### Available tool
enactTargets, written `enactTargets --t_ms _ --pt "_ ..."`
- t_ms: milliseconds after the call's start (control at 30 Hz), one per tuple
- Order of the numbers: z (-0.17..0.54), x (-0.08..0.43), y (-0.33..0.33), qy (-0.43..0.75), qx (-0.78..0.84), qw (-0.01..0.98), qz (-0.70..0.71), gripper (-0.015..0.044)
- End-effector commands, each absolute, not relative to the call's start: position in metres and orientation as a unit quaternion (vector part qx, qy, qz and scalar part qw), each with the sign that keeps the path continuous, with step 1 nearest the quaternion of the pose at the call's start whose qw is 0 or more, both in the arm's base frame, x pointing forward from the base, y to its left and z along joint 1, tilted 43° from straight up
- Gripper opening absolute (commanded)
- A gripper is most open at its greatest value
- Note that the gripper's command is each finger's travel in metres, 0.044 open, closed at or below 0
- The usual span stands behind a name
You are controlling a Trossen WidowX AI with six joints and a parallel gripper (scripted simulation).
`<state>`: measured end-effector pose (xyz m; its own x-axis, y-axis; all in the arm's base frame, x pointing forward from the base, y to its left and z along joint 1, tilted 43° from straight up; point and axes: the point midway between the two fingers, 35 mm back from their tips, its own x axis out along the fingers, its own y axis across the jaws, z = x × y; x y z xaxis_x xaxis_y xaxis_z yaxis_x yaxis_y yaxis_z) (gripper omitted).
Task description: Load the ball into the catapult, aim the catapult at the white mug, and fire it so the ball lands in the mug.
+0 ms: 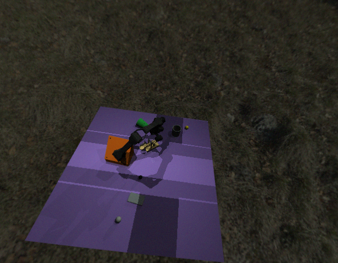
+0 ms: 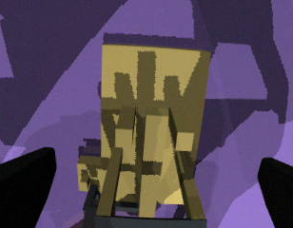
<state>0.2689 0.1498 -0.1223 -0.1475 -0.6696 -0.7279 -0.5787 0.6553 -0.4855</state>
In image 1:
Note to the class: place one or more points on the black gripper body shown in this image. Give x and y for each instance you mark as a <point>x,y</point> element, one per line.
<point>158,137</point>

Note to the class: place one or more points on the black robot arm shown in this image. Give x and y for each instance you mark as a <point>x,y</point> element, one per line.
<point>135,138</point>

